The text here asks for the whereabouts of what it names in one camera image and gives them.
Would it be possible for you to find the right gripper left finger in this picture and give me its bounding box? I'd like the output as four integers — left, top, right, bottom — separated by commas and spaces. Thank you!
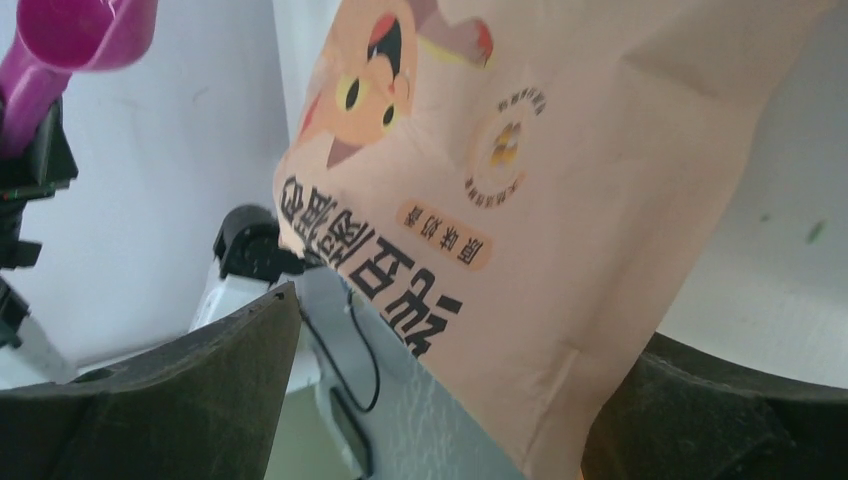
1, 283, 301, 480

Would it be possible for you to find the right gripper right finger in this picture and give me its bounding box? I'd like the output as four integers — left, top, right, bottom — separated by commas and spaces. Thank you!
582, 334, 847, 480

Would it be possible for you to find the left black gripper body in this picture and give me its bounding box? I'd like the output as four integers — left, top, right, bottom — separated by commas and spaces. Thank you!
0, 96, 81, 351

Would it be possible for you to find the magenta plastic scoop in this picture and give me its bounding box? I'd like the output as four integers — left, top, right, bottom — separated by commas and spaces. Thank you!
1, 0, 158, 158

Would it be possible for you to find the pink cat litter bag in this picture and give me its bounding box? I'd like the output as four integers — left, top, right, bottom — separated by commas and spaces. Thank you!
274, 1, 830, 479

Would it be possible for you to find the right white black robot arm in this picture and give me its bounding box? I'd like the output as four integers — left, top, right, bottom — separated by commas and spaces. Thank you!
1, 205, 847, 479

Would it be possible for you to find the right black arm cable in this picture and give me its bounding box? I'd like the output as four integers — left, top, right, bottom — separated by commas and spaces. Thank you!
299, 284, 383, 415

